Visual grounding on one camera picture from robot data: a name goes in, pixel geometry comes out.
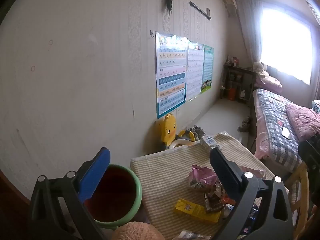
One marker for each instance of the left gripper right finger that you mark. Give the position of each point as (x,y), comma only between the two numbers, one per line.
(274,218)

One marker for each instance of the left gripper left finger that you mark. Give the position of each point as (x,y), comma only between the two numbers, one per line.
(57,205)

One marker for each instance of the yellow small box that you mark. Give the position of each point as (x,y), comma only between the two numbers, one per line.
(196,212)

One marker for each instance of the pink snack wrapper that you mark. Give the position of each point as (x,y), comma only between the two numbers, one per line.
(202,178)

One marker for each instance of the white milk carton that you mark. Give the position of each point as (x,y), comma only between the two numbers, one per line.
(209,143)

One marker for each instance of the green red trash bin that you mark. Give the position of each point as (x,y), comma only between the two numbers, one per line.
(117,198)

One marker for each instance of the trash pile wrappers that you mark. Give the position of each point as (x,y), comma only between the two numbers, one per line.
(217,200)

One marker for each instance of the wooden chair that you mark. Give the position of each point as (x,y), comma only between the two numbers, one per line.
(305,215)

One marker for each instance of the pink fuzzy knee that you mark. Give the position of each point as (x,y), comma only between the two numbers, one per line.
(137,230)

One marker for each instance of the bed with plaid quilt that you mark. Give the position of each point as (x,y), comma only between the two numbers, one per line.
(271,116)

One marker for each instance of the phone on bed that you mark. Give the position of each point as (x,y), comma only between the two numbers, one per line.
(286,133)

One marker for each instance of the checkered beige table cloth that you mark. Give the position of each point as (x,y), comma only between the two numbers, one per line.
(164,180)

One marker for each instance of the yellow duck potty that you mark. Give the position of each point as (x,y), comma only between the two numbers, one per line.
(168,133)

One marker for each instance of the dark shelf unit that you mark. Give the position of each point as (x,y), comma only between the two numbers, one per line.
(237,82)

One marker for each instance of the window with curtain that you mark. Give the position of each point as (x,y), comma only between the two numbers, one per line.
(278,38)

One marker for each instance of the green wall poster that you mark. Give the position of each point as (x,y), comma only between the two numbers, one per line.
(207,68)

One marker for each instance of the white chart wall poster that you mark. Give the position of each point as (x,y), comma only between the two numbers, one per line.
(194,70)

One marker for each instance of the pinyin wall poster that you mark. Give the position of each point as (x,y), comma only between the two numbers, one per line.
(171,70)

